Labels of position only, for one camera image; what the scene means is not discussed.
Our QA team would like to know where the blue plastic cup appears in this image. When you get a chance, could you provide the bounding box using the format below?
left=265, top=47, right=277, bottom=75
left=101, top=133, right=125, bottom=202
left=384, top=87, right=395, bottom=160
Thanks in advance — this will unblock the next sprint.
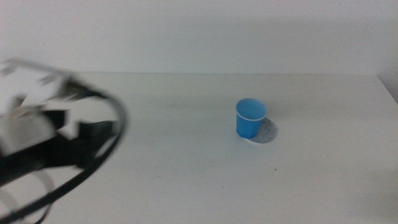
left=235, top=98, right=269, bottom=139

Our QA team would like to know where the round grey cup mat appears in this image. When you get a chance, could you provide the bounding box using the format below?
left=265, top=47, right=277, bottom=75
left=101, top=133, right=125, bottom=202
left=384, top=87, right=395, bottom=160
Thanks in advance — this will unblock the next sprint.
left=247, top=117, right=279, bottom=144

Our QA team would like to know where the black cable loop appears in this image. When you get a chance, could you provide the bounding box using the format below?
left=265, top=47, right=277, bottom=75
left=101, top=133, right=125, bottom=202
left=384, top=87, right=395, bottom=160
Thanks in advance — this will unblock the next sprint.
left=0, top=79, right=129, bottom=224

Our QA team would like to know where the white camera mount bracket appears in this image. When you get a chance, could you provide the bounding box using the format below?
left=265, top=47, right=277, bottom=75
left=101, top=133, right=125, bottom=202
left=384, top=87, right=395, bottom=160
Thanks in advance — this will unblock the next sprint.
left=0, top=105, right=57, bottom=156

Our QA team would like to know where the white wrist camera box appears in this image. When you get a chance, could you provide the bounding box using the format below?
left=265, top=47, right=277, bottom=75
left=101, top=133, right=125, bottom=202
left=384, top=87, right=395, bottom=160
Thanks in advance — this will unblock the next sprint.
left=0, top=58, right=72, bottom=106

